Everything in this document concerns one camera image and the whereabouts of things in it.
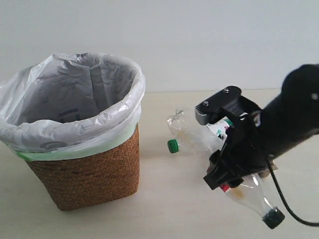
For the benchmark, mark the woven wicker waste basket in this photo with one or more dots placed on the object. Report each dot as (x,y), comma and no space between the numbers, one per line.
(93,180)

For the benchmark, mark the white plastic bin liner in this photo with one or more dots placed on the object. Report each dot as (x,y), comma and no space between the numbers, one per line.
(70,106)

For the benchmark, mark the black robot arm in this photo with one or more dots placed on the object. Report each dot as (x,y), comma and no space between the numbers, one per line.
(260,135)

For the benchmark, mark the green label water bottle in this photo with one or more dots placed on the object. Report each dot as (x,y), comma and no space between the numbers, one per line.
(195,138)

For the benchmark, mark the red label cola bottle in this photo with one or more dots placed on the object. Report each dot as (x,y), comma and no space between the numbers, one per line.
(250,193)

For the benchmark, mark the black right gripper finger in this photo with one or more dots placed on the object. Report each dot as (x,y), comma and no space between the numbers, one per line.
(222,171)
(214,108)

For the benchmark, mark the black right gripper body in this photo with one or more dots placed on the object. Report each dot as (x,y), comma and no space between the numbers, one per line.
(243,153)

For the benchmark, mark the grey cardboard egg carton piece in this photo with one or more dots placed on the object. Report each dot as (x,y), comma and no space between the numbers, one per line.
(265,173)

